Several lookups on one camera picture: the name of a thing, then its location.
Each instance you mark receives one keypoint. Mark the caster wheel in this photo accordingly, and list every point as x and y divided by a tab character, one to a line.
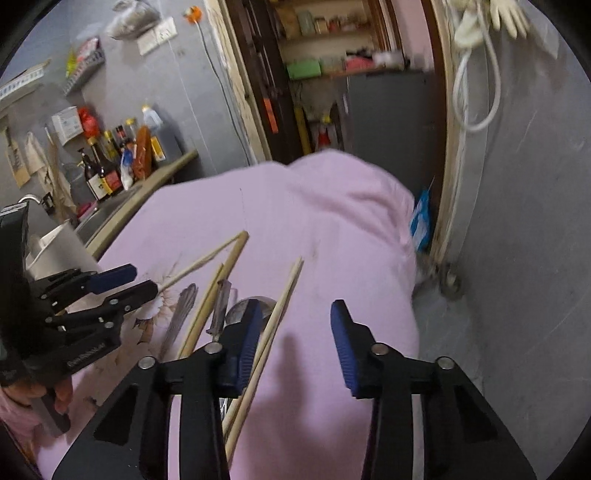
450	279

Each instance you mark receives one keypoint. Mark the hanging beige cloth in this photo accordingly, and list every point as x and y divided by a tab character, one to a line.
37	157

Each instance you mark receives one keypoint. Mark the wall storage rack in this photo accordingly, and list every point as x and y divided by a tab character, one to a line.
85	69

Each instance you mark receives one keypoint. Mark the orange seasoning packet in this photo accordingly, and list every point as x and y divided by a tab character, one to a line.
143	154

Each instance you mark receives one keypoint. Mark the red plastic bag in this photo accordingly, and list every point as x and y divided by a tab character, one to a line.
88	122

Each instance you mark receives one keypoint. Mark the long wall rack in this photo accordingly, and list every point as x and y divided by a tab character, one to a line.
23	78

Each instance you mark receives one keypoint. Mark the white wall box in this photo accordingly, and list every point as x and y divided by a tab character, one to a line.
67	122

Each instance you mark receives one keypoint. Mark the white rubber glove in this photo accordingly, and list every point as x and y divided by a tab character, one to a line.
508	14

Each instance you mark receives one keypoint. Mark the person's left forearm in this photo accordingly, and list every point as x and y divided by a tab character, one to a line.
11	415

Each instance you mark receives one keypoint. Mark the hanging clear plastic bag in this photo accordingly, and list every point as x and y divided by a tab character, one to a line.
131	18

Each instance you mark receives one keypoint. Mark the person's left hand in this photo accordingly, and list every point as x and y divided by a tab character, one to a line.
62	397

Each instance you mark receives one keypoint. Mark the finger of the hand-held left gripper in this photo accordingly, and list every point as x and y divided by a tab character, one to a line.
113	277
138	291

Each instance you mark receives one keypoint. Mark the white wall socket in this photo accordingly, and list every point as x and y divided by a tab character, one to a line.
166	28
147	45

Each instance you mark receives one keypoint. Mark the metal spoon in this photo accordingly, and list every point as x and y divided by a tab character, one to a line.
264	305

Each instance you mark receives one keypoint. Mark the white blue plastic bag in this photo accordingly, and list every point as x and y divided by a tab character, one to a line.
127	165

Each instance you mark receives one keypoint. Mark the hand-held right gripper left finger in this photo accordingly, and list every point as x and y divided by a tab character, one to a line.
242	341

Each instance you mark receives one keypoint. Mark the pink floral blanket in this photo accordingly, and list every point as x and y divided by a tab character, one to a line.
323	230

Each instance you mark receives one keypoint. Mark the hanging cutting board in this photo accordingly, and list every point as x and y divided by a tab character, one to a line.
16	161

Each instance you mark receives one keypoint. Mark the cream door frame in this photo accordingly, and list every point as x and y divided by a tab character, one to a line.
450	138

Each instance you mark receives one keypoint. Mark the red canister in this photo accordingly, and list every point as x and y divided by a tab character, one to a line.
324	136

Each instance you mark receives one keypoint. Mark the orange wall hook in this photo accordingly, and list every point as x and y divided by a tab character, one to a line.
191	14

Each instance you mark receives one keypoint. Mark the red cap dark bottle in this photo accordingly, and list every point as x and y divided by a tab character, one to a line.
119	134

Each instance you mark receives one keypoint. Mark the metal peeler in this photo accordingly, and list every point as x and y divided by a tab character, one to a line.
223	300

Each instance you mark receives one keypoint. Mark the small dark bottle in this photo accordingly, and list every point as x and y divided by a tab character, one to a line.
109	144

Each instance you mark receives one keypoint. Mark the orange tool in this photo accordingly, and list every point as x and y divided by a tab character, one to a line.
270	113

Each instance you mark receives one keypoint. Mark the brown wooden door frame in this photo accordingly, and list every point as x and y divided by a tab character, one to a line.
249	78

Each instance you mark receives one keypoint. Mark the pink cloth on cabinet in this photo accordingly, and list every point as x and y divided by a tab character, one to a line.
360	62

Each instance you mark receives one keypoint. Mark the metal faucet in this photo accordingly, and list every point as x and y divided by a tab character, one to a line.
30	199

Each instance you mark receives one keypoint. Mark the white plastic utensil holder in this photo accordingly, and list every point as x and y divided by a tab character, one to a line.
60	249

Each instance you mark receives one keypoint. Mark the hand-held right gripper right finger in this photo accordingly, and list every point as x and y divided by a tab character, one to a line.
341	341

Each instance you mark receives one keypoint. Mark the yellow level tool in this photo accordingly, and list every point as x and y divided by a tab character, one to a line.
302	129

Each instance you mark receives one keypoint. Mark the blue white packet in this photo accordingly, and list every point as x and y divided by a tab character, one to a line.
422	221

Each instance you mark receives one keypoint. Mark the light wooden stick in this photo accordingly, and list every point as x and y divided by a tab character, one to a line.
53	175
63	184

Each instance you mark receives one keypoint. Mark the white power strip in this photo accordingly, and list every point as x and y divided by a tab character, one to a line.
471	27

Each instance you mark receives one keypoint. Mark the wooden shelf unit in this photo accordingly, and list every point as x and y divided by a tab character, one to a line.
323	34

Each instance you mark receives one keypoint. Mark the soy sauce bottle red label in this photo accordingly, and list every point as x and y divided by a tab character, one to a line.
111	177

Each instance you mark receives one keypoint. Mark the green box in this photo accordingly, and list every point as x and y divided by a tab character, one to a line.
304	69

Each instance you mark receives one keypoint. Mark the yellow cap bottle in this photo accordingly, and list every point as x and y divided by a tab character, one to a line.
130	128

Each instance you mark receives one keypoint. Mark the grey cabinet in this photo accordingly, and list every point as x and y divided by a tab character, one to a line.
392	115

